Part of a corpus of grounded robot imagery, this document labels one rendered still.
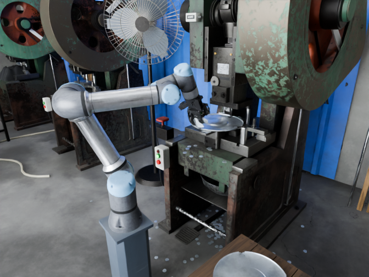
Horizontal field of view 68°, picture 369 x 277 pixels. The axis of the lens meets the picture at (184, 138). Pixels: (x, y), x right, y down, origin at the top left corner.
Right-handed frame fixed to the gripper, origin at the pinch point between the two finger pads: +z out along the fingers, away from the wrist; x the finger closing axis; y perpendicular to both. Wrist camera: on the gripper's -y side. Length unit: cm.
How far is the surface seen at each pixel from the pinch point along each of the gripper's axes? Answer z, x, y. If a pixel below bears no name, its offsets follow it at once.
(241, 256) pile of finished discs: 31, -38, 41
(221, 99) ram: -3.9, 19.4, 2.0
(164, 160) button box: 19.0, -15.5, -20.6
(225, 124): 7.2, 12.7, 6.7
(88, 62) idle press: -12, 24, -131
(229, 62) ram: -19.7, 30.0, 4.2
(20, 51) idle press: -9, 32, -304
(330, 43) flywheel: -14, 63, 42
